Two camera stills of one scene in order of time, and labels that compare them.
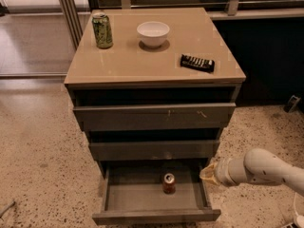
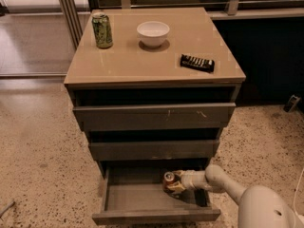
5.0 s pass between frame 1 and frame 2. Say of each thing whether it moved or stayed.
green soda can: stayed
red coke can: stayed
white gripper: moved
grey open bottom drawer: stayed
